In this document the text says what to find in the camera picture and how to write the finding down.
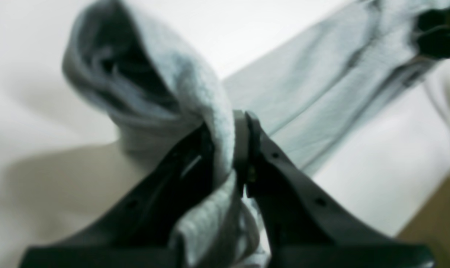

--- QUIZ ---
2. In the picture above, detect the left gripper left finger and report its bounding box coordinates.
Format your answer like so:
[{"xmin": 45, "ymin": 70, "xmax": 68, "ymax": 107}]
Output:
[{"xmin": 20, "ymin": 125, "xmax": 214, "ymax": 268}]

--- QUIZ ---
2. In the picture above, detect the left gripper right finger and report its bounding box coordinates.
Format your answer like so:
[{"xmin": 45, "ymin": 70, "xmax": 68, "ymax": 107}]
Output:
[{"xmin": 234, "ymin": 111, "xmax": 435, "ymax": 268}]

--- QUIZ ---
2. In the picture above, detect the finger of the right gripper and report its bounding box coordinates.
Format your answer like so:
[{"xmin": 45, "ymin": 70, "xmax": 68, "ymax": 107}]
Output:
[{"xmin": 414, "ymin": 7, "xmax": 450, "ymax": 60}]

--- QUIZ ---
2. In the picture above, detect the grey T-shirt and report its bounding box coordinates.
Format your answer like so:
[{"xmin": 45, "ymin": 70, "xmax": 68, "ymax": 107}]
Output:
[{"xmin": 63, "ymin": 0, "xmax": 450, "ymax": 268}]

